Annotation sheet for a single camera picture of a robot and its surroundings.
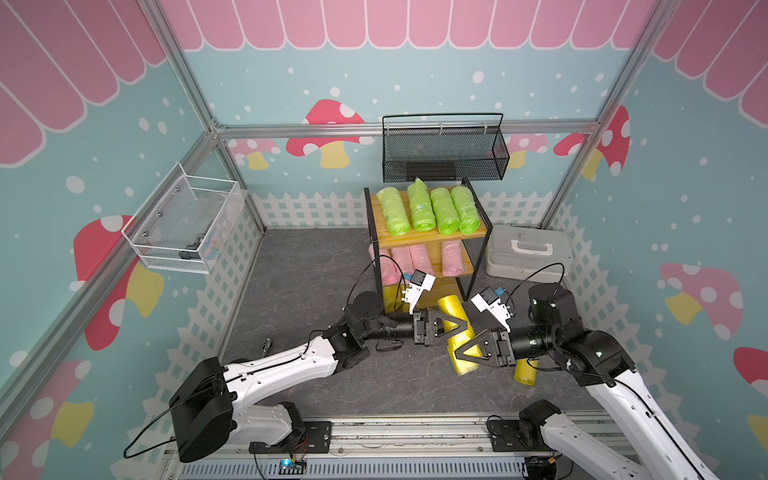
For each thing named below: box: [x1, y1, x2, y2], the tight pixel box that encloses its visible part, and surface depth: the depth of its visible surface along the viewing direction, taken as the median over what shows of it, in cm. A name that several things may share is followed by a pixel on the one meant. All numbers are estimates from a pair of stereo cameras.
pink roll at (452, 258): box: [442, 239, 465, 277], surface depth 86 cm
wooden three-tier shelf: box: [364, 177, 493, 314], surface depth 74 cm
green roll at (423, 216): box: [407, 177, 436, 232], surface depth 74 cm
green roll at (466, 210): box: [450, 185, 481, 235], surface depth 73 cm
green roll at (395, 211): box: [376, 187, 411, 237], surface depth 74 cm
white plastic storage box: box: [485, 224, 572, 282], surface depth 102 cm
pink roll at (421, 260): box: [409, 244, 435, 277], surface depth 86 cm
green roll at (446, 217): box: [430, 187, 460, 235], surface depth 74 cm
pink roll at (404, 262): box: [392, 246, 415, 285], surface depth 86 cm
